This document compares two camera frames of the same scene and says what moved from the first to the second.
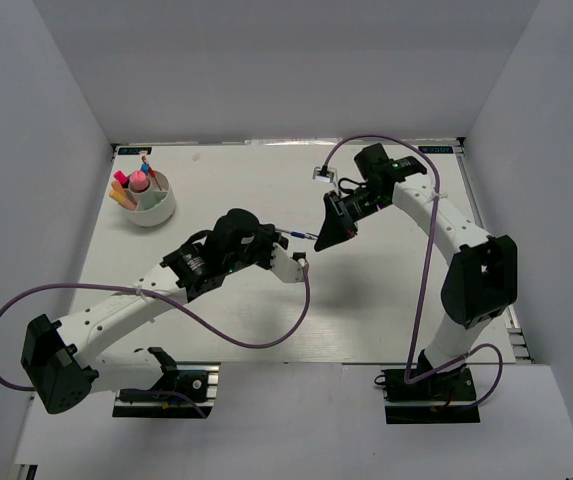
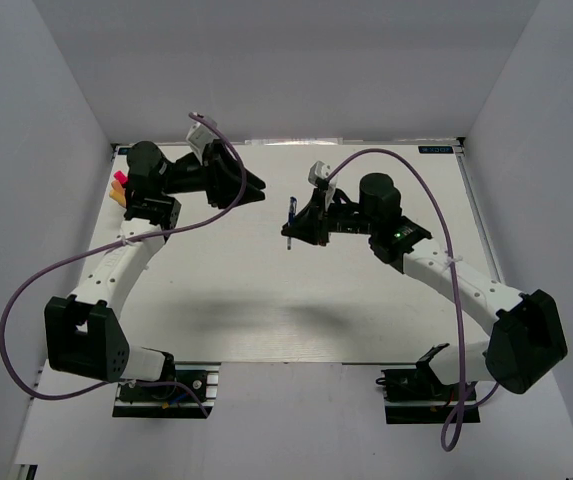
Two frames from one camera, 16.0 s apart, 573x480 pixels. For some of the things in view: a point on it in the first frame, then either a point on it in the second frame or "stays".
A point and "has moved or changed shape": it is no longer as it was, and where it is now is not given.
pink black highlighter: [122, 178] stays
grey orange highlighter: [118, 186] stays
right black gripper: [338, 225] to [311, 223]
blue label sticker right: [436, 149] stays
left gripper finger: [280, 239] to [225, 198]
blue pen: [301, 235] has moved or changed shape
